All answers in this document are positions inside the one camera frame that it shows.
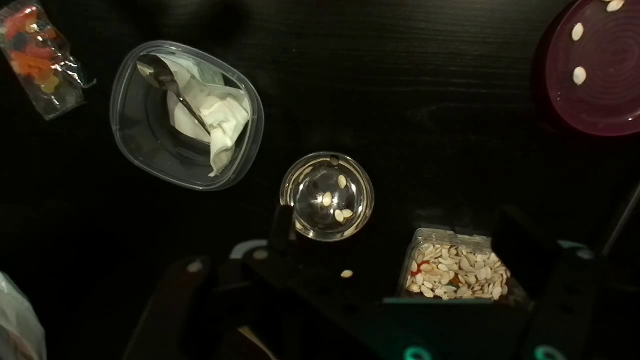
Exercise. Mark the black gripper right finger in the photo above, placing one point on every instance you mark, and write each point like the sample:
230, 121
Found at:
533, 253

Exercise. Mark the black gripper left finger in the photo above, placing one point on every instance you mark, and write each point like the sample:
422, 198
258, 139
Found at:
282, 231

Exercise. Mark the metal spoon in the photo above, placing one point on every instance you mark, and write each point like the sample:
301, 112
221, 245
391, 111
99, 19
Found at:
161, 73

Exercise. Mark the small clear glass bowl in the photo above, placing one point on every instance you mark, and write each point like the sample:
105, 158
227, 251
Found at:
320, 222

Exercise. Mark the pile of pumpkin seeds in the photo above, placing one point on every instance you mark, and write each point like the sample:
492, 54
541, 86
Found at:
460, 273

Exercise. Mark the pale pumpkin seed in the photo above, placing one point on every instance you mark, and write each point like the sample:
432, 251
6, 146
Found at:
576, 30
615, 4
346, 273
580, 75

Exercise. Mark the clear rectangular plastic container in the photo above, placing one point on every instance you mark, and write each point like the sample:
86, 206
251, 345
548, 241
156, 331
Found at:
427, 234

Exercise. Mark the crumpled white tissue paper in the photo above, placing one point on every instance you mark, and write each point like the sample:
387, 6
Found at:
227, 112

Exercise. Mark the white bowl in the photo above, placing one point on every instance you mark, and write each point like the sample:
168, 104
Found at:
143, 130

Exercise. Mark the purple plastic plate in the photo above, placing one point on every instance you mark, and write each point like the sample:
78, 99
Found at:
612, 92

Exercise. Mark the crinkled clear plastic bag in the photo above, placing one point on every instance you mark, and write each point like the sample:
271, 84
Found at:
17, 326

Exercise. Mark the clear bag of colourful candy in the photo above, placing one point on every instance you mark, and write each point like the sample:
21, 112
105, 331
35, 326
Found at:
33, 60

